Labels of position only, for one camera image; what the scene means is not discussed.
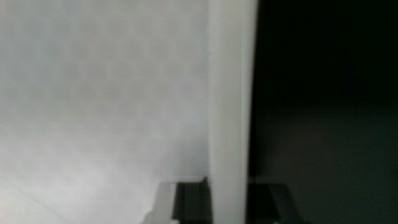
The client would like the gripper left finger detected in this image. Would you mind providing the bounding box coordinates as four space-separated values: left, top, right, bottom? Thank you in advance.
141 182 180 224

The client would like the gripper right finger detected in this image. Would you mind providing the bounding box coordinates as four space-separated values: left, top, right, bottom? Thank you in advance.
269 184 301 224

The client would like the white desk top tray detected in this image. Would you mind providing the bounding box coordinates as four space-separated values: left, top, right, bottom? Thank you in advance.
0 0 260 224

